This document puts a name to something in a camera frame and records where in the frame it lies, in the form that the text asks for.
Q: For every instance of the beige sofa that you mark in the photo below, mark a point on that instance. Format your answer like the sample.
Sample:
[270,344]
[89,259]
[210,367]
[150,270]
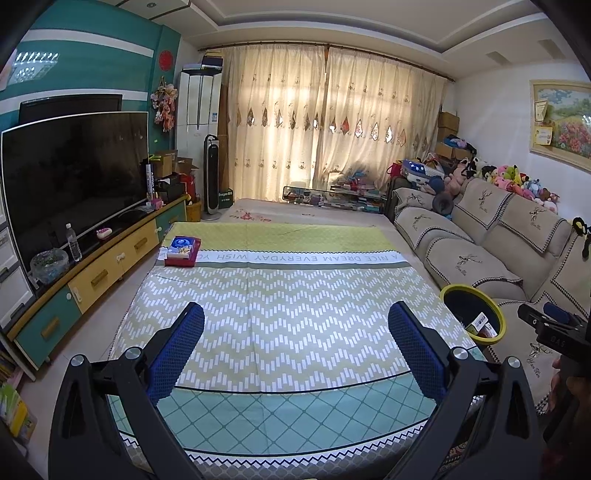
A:
[485,240]

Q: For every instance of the patterned rug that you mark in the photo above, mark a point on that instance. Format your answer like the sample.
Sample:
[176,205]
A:
[455,454]

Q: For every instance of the black box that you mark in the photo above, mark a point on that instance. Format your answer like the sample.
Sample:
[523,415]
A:
[213,60]

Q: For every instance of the red canister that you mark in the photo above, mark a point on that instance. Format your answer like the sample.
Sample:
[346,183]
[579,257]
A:
[189,184]

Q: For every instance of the white drawer unit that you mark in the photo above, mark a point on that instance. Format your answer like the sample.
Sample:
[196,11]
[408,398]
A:
[9,277]

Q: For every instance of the red round wall ornament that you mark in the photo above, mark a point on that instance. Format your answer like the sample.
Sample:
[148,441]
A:
[166,59]

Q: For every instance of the black yellow plush toy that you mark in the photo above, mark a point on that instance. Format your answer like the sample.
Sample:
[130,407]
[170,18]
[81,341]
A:
[581,228]

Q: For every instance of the floral mattress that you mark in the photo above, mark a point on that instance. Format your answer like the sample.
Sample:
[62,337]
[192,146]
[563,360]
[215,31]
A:
[286,212]

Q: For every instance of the framed wall picture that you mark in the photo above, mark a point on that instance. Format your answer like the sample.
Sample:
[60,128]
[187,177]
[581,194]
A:
[565,120]

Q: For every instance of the star print pillow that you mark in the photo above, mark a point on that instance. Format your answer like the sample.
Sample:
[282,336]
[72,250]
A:
[415,168]

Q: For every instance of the curtain rod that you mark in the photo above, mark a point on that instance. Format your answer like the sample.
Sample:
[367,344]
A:
[332,46]

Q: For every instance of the small pink dish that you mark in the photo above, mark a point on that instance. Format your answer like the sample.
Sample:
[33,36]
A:
[104,232]

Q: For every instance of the hanging flower decoration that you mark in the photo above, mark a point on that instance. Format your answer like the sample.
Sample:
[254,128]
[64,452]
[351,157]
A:
[165,106]

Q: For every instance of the small pink box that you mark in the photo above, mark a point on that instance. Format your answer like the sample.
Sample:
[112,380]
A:
[154,203]

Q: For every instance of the teal yellow television cabinet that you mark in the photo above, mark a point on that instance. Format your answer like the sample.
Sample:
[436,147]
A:
[115,258]

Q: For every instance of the pile of books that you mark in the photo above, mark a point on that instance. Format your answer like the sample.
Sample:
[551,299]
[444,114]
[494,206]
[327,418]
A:
[351,194]

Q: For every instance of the row of plush toys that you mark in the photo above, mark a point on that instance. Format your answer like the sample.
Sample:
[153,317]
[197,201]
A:
[508,177]

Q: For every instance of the grey neck pillow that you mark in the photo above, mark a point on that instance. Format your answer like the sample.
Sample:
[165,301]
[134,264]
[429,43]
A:
[443,203]

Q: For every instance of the chevron patterned tablecloth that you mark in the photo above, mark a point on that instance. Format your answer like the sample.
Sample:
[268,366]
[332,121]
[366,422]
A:
[295,300]

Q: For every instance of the person's right hand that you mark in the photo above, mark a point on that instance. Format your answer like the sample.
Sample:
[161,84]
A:
[582,392]

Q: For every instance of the open cardboard boxes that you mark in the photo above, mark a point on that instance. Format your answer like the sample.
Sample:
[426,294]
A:
[166,164]

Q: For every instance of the glass ashtray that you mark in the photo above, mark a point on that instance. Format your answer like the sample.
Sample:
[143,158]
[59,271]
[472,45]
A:
[48,265]

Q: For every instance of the black bin yellow rim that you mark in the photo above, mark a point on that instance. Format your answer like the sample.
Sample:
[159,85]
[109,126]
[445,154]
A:
[461,300]

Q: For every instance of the clear wall hook rack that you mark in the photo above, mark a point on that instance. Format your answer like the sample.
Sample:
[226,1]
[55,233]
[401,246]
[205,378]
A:
[34,67]

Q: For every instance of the large flat television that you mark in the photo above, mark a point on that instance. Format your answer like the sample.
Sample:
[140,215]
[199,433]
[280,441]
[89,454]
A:
[74,175]

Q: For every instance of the cream embroidered curtain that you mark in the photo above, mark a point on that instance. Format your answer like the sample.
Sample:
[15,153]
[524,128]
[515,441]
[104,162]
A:
[272,115]
[383,110]

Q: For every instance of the small flat television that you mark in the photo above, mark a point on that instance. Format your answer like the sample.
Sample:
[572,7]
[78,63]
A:
[69,106]

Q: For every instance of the shelf of books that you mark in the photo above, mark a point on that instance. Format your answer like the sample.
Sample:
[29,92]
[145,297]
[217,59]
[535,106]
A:
[14,406]

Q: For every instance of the white standing air conditioner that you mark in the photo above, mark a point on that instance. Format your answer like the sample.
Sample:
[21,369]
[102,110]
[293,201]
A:
[198,106]

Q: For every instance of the red tissue box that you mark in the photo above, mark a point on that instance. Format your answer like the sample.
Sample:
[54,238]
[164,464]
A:
[182,251]

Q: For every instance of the clear water bottle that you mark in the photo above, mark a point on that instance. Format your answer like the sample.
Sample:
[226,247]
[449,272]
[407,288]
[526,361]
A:
[74,243]

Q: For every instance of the black tower fan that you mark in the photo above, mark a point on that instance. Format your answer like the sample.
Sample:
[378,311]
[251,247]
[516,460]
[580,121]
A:
[211,175]

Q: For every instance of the cardboard box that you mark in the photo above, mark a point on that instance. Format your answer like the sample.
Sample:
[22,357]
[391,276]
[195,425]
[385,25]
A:
[450,150]
[448,121]

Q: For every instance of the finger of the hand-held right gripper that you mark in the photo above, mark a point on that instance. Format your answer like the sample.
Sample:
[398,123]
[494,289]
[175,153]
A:
[558,314]
[531,318]

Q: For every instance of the black white tube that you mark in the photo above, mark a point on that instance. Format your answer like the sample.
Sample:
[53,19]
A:
[150,177]

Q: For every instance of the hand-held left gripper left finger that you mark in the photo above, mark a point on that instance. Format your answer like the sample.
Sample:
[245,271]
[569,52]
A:
[178,350]

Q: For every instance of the yellow basket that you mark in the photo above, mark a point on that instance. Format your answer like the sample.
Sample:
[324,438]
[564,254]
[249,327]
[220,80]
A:
[194,210]

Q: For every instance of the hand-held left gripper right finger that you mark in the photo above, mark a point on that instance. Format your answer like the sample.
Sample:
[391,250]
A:
[418,350]

